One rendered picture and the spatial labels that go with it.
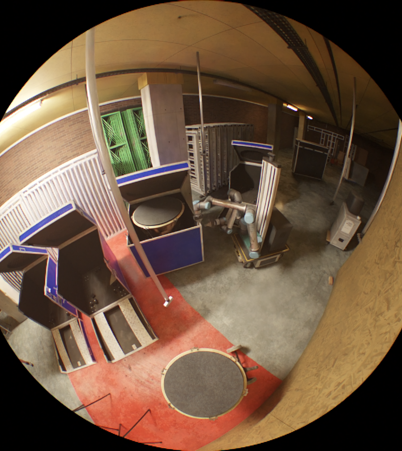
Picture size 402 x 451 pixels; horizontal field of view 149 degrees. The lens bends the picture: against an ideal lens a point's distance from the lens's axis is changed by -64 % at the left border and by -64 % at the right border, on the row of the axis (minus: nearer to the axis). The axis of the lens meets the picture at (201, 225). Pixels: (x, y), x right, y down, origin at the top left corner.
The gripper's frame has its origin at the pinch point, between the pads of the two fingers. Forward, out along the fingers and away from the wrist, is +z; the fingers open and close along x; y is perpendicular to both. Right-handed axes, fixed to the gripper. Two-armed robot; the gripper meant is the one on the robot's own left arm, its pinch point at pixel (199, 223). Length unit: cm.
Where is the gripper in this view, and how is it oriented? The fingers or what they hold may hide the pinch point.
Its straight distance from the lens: 214.2
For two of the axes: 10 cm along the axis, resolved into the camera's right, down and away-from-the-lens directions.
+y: -3.3, -4.5, 8.3
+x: -9.4, 2.6, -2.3
